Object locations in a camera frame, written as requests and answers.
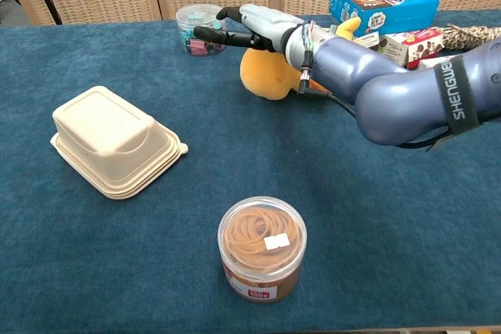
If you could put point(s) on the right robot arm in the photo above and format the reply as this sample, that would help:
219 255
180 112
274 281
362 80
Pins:
391 91

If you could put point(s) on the blue cookie box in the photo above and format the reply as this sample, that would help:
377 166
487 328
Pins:
391 11

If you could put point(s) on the yellow plush toy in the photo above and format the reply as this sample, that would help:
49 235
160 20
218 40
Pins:
266 76

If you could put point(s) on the clear jar of binder clips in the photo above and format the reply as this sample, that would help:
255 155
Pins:
195 33

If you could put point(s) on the clear jar of rubber bands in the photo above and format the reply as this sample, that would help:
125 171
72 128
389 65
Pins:
262 250

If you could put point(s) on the blue table cloth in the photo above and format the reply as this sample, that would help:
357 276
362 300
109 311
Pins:
117 256

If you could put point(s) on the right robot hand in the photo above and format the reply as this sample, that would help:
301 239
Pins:
262 21

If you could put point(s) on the red white snack box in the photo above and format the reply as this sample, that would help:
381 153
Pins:
415 46

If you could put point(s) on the beige lidded takeout box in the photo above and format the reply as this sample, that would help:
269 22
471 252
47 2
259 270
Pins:
113 142

